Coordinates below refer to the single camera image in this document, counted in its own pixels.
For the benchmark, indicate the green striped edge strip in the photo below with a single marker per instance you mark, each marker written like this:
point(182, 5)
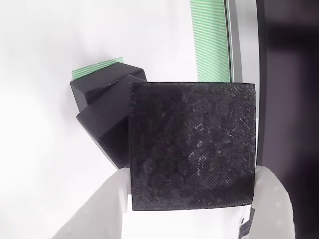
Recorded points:
point(209, 37)

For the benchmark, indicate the green striped square marker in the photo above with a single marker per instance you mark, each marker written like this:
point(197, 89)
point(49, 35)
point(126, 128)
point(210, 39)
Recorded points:
point(87, 69)

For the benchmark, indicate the silver screen frame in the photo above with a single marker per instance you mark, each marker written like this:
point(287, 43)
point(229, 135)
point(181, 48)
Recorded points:
point(235, 37)

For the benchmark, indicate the black printed cube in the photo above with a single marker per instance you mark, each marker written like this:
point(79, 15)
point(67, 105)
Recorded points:
point(99, 74)
point(107, 119)

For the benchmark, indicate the black monitor screen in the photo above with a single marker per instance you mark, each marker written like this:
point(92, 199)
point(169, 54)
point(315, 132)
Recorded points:
point(286, 74)

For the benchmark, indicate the black cube with patterned face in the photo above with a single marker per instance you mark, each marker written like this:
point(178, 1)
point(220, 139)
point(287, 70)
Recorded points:
point(192, 147)

